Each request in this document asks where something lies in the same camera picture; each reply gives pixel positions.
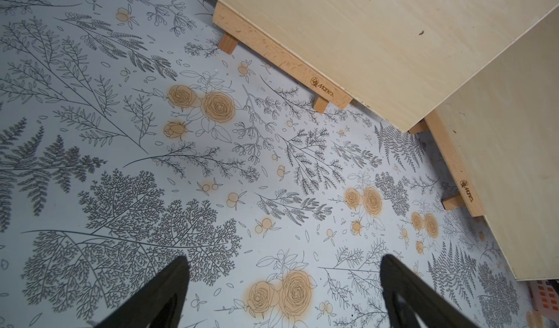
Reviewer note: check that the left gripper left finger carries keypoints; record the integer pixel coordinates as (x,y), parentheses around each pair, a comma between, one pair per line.
(157,304)

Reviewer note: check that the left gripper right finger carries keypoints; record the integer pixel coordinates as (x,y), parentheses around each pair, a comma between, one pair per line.
(410,302)

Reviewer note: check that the small wooden easel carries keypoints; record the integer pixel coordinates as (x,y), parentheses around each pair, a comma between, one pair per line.
(239,30)
(454,166)

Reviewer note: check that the plywood board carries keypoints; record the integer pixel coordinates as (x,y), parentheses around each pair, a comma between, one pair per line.
(503,125)
(400,58)

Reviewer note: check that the white plastic basket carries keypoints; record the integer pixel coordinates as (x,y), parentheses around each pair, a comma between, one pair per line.
(544,297)

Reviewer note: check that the floral tablecloth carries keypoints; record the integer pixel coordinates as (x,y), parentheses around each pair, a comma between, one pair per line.
(128,138)

